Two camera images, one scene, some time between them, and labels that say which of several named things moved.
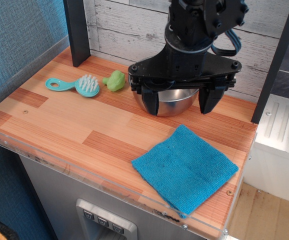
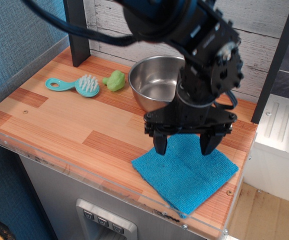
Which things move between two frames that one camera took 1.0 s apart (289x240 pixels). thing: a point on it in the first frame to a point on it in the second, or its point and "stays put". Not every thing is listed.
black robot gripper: x=178 y=67 to x=195 y=112
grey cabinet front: x=58 y=191 stays put
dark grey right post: x=279 y=59 stays put
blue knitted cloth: x=185 y=169 stays put
